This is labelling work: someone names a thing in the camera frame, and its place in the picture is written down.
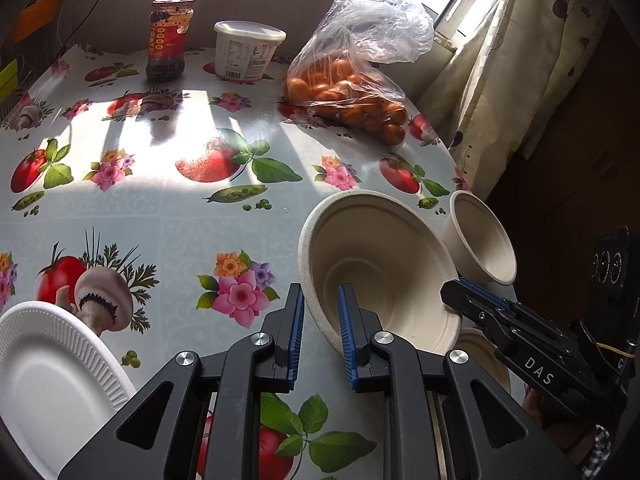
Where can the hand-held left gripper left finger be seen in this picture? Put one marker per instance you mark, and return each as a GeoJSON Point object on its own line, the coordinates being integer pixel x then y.
{"type": "Point", "coordinates": [296, 335]}

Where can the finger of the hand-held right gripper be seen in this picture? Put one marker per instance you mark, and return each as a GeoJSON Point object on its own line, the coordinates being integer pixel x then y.
{"type": "Point", "coordinates": [482, 292]}
{"type": "Point", "coordinates": [470, 305]}

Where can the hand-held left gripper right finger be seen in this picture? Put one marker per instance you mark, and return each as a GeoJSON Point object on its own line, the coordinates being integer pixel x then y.
{"type": "Point", "coordinates": [347, 335]}

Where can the beige paper bowl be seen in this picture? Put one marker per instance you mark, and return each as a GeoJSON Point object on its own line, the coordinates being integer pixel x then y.
{"type": "Point", "coordinates": [475, 352]}
{"type": "Point", "coordinates": [385, 260]}
{"type": "Point", "coordinates": [482, 240]}

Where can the white ribbed foam plate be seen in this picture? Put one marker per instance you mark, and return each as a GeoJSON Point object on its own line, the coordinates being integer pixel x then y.
{"type": "Point", "coordinates": [50, 385]}

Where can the person's right forearm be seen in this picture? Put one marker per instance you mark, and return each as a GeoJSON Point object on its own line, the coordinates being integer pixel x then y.
{"type": "Point", "coordinates": [600, 452]}

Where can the person's right hand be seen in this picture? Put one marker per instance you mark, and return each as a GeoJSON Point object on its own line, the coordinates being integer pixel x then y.
{"type": "Point", "coordinates": [555, 420]}

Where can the vegetable print tablecloth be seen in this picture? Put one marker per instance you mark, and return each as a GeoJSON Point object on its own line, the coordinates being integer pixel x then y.
{"type": "Point", "coordinates": [165, 220]}

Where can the spotted cream curtain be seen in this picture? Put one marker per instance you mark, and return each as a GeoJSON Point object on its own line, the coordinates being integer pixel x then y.
{"type": "Point", "coordinates": [530, 60]}

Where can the pile of small oranges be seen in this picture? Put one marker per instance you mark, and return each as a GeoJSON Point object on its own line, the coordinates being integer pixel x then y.
{"type": "Point", "coordinates": [340, 95]}

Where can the white plastic tub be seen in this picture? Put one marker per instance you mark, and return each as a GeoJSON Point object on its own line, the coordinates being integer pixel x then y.
{"type": "Point", "coordinates": [247, 52]}

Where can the clear plastic bag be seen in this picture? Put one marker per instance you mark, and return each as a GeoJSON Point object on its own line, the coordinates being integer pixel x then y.
{"type": "Point", "coordinates": [380, 20]}

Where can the red label sauce jar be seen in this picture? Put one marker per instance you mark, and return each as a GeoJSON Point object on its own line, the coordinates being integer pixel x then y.
{"type": "Point", "coordinates": [170, 40]}

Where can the orange tray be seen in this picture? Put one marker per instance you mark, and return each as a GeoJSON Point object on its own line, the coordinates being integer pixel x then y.
{"type": "Point", "coordinates": [35, 22]}

